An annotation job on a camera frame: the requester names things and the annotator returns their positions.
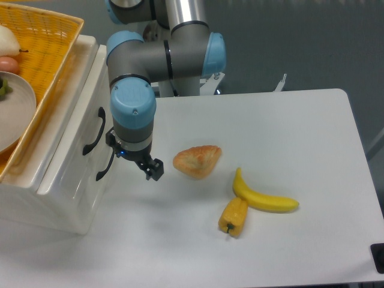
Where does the white pear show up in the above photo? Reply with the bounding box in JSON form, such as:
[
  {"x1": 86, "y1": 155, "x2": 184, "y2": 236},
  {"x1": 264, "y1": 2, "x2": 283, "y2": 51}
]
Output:
[{"x1": 0, "y1": 26, "x2": 28, "y2": 56}]

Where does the golden pastry bread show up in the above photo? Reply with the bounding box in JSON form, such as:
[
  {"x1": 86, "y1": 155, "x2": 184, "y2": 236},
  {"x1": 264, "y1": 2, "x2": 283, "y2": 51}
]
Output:
[{"x1": 173, "y1": 145, "x2": 222, "y2": 179}]

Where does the yellow woven basket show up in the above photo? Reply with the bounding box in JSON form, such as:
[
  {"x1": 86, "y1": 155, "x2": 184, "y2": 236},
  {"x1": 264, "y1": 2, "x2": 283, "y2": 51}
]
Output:
[{"x1": 1, "y1": 1, "x2": 84, "y2": 179}]

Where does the white drawer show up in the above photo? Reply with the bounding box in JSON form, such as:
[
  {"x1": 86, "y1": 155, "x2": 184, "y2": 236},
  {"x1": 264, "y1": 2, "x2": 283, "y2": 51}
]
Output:
[
  {"x1": 37, "y1": 45, "x2": 112, "y2": 234},
  {"x1": 78, "y1": 148, "x2": 114, "y2": 235}
]

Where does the grey round plate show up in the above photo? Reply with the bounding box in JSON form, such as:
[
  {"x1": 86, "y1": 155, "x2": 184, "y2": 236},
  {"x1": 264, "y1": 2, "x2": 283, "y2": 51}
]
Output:
[{"x1": 1, "y1": 72, "x2": 37, "y2": 152}]

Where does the white clip behind table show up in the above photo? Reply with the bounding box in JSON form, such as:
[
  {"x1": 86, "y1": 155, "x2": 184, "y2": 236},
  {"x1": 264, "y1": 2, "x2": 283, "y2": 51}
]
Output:
[{"x1": 274, "y1": 73, "x2": 287, "y2": 92}]

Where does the black corner device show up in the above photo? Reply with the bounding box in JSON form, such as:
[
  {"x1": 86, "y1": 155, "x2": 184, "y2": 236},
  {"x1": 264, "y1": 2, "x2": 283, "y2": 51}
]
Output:
[{"x1": 370, "y1": 243, "x2": 384, "y2": 274}]

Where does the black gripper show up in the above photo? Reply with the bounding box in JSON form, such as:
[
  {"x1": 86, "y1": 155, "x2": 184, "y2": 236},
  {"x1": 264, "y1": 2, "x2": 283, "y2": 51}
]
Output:
[{"x1": 106, "y1": 128, "x2": 164, "y2": 181}]

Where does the yellow banana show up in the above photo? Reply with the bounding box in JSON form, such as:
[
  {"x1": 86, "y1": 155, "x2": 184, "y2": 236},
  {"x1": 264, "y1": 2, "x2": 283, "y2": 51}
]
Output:
[{"x1": 232, "y1": 168, "x2": 299, "y2": 213}]

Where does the green leafy food piece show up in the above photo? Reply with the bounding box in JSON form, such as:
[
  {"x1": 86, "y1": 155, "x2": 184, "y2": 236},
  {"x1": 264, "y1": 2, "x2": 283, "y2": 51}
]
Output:
[{"x1": 0, "y1": 78, "x2": 13, "y2": 101}]

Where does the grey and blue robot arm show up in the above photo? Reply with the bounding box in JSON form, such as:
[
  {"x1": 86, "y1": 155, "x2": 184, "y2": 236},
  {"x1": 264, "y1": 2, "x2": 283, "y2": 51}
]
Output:
[{"x1": 106, "y1": 1, "x2": 226, "y2": 180}]

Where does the white drawer cabinet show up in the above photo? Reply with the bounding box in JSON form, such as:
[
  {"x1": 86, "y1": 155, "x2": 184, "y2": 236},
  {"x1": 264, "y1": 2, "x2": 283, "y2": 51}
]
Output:
[{"x1": 1, "y1": 35, "x2": 101, "y2": 229}]

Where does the yellow bell pepper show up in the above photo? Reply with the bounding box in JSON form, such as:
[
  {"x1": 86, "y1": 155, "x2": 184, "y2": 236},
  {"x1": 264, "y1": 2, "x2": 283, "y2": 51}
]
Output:
[{"x1": 218, "y1": 197, "x2": 248, "y2": 238}]

